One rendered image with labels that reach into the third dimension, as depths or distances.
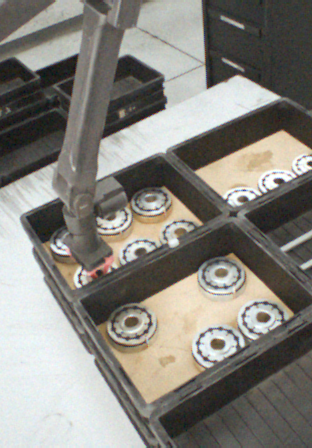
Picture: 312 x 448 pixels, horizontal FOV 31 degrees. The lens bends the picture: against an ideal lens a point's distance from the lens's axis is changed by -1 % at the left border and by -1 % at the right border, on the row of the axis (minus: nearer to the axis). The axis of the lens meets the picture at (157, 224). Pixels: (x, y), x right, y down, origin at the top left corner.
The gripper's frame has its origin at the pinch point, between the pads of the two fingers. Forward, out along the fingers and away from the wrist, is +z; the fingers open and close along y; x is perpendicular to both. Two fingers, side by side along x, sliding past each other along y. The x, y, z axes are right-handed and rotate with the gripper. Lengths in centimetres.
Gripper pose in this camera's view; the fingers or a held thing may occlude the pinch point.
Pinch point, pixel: (95, 273)
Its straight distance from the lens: 124.0
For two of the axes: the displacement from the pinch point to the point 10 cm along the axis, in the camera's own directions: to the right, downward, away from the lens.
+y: -6.1, -5.0, 6.1
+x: -7.8, 4.9, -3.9
